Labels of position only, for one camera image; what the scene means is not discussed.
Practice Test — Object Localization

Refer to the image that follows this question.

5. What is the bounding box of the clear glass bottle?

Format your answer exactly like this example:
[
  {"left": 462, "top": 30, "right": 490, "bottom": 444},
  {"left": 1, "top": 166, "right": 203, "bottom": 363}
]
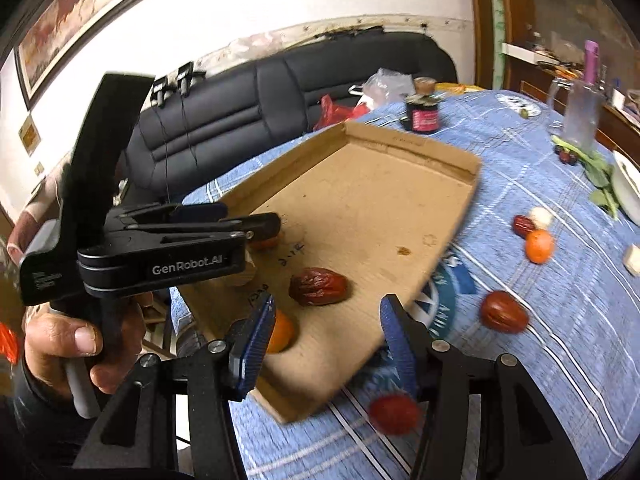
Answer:
[{"left": 562, "top": 78, "right": 602, "bottom": 152}]

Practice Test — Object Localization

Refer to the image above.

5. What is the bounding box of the black charger with cable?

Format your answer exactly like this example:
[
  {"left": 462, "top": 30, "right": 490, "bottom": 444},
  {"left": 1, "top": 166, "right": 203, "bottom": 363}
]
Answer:
[
  {"left": 152, "top": 76, "right": 173, "bottom": 107},
  {"left": 177, "top": 61, "right": 197, "bottom": 98}
]

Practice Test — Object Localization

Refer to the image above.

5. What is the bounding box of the yellow wall sticker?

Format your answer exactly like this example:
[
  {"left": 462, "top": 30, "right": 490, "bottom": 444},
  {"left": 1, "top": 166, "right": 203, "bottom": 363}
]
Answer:
[{"left": 18, "top": 114, "right": 42, "bottom": 156}]

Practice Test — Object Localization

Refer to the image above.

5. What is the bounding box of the framed wall painting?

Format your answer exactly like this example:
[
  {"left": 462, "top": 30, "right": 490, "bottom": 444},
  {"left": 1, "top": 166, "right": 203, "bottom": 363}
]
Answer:
[{"left": 12, "top": 0, "right": 201, "bottom": 111}]

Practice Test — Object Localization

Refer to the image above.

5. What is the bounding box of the brown cardboard tray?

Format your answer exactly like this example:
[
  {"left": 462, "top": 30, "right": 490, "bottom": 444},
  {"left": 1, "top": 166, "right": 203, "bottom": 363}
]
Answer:
[{"left": 172, "top": 120, "right": 483, "bottom": 425}]

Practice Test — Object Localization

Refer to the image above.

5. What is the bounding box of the person's left forearm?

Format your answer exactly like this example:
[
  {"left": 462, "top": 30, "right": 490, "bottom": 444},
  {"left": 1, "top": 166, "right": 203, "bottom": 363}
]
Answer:
[{"left": 0, "top": 370, "right": 91, "bottom": 480}]

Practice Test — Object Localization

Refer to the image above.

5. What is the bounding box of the dark jar with red label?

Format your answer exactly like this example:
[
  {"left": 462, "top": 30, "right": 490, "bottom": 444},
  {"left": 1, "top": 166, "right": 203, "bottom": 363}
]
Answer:
[{"left": 403, "top": 77, "right": 442, "bottom": 135}]

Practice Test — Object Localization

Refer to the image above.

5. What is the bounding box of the smooth red date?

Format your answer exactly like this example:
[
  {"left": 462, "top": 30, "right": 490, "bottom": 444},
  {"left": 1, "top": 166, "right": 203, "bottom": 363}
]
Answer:
[{"left": 480, "top": 290, "right": 530, "bottom": 334}]

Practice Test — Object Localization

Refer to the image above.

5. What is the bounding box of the blue checked tablecloth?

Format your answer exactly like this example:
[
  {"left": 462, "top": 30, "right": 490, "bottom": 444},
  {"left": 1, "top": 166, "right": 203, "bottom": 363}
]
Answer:
[{"left": 170, "top": 87, "right": 640, "bottom": 480}]

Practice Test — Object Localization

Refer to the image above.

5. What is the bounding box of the person's left hand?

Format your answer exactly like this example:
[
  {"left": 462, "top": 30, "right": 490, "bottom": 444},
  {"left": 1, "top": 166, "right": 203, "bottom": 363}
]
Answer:
[{"left": 22, "top": 294, "right": 156, "bottom": 396}]

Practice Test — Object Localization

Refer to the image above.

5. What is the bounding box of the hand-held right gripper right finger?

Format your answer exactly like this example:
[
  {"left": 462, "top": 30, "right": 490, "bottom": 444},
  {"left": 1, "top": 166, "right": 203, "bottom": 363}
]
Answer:
[{"left": 379, "top": 293, "right": 588, "bottom": 480}]

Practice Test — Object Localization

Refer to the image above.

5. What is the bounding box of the black leather sofa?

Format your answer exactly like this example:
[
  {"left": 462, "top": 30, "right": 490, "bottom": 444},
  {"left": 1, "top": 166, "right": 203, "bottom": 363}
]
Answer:
[{"left": 117, "top": 30, "right": 458, "bottom": 206}]

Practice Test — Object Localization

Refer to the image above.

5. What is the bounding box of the white plastic bag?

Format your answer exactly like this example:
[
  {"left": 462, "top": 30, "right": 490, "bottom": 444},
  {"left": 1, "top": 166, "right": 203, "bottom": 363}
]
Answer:
[{"left": 361, "top": 67, "right": 417, "bottom": 111}]

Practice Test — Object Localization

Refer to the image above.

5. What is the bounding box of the white bowl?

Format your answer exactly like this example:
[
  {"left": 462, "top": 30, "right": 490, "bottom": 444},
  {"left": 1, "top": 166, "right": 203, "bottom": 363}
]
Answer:
[{"left": 612, "top": 151, "right": 640, "bottom": 227}]

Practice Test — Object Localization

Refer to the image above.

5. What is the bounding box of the pink spray bottle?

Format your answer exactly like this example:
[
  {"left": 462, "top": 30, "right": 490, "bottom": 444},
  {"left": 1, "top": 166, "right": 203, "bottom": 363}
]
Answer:
[{"left": 583, "top": 40, "right": 601, "bottom": 84}]

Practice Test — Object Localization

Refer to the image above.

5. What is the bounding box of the green leafy vegetable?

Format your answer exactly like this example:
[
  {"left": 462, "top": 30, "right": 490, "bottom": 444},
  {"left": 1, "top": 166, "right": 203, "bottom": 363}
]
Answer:
[{"left": 551, "top": 135, "right": 621, "bottom": 218}]

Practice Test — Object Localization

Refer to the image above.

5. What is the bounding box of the red plastic bag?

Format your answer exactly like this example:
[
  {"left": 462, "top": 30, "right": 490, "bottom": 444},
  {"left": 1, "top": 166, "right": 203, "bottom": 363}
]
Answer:
[{"left": 313, "top": 94, "right": 372, "bottom": 132}]

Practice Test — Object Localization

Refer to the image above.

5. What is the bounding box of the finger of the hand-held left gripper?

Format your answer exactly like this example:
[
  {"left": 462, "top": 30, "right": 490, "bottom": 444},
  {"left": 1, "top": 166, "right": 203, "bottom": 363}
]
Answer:
[
  {"left": 125, "top": 212, "right": 282, "bottom": 242},
  {"left": 106, "top": 202, "right": 229, "bottom": 227}
]

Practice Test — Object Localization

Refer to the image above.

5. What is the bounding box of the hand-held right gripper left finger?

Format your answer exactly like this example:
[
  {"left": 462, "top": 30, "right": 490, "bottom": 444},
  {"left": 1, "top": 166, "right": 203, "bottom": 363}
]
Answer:
[{"left": 75, "top": 293, "right": 278, "bottom": 480}]

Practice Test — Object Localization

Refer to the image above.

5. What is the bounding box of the small orange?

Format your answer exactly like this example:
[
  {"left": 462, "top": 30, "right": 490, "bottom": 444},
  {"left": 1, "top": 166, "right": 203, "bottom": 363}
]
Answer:
[
  {"left": 524, "top": 229, "right": 556, "bottom": 265},
  {"left": 266, "top": 310, "right": 297, "bottom": 354}
]

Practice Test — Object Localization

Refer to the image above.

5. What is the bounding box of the round red fruit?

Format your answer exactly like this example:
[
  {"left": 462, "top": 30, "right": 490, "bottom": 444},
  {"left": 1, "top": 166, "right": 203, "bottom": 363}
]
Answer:
[{"left": 368, "top": 394, "right": 422, "bottom": 436}]

